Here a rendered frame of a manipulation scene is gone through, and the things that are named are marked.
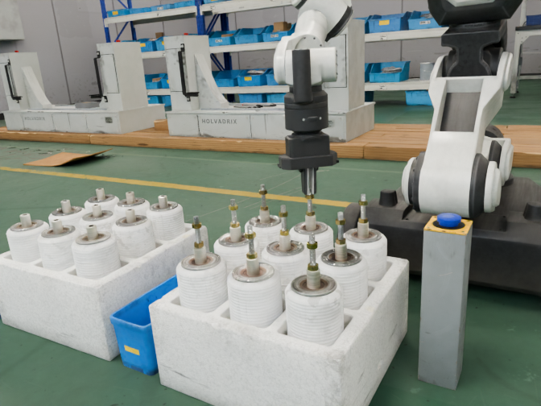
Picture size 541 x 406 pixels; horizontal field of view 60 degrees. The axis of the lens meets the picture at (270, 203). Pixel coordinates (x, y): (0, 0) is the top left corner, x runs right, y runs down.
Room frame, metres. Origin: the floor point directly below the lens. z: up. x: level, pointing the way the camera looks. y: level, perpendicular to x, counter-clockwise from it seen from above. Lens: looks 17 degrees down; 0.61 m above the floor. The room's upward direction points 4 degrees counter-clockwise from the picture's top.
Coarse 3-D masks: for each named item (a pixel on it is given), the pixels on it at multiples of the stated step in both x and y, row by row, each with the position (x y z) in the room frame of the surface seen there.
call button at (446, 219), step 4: (440, 216) 0.76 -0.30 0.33; (444, 216) 0.76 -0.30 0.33; (448, 216) 0.76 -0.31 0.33; (452, 216) 0.76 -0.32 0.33; (456, 216) 0.76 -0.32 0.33; (440, 220) 0.75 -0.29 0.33; (444, 220) 0.75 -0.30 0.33; (448, 220) 0.75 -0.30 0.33; (452, 220) 0.74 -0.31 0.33; (456, 220) 0.74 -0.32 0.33; (460, 220) 0.75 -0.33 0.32; (440, 224) 0.76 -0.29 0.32; (444, 224) 0.75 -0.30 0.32; (448, 224) 0.74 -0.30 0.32; (452, 224) 0.74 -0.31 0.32; (456, 224) 0.75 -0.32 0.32
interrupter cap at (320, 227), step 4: (296, 224) 0.97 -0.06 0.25; (300, 224) 0.98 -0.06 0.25; (304, 224) 0.97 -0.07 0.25; (316, 224) 0.97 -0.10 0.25; (320, 224) 0.97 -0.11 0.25; (324, 224) 0.96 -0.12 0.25; (296, 228) 0.95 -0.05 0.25; (300, 228) 0.95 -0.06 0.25; (304, 228) 0.96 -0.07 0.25; (316, 228) 0.95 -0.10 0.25; (320, 228) 0.94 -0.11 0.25; (324, 228) 0.94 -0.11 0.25; (296, 232) 0.93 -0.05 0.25; (300, 232) 0.92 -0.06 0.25; (304, 232) 0.92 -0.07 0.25; (308, 232) 0.92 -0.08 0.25; (312, 232) 0.92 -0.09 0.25; (316, 232) 0.92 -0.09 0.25; (320, 232) 0.92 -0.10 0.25
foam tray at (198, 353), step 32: (384, 288) 0.79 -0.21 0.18; (160, 320) 0.77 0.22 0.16; (192, 320) 0.73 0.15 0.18; (224, 320) 0.72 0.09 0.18; (352, 320) 0.69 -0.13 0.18; (384, 320) 0.76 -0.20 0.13; (160, 352) 0.78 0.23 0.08; (192, 352) 0.73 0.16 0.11; (224, 352) 0.70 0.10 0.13; (256, 352) 0.66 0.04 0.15; (288, 352) 0.63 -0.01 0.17; (320, 352) 0.61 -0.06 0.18; (352, 352) 0.62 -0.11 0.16; (384, 352) 0.77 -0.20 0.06; (192, 384) 0.74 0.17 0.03; (224, 384) 0.70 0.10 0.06; (256, 384) 0.66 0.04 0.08; (288, 384) 0.63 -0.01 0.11; (320, 384) 0.60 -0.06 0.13; (352, 384) 0.62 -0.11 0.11
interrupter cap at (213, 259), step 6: (210, 252) 0.85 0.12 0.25; (186, 258) 0.83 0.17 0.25; (192, 258) 0.83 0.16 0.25; (210, 258) 0.82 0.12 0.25; (216, 258) 0.82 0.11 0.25; (186, 264) 0.80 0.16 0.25; (192, 264) 0.80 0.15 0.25; (198, 264) 0.80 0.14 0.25; (204, 264) 0.79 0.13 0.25; (210, 264) 0.79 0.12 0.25; (216, 264) 0.79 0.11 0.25; (192, 270) 0.78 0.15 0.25; (198, 270) 0.77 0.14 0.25
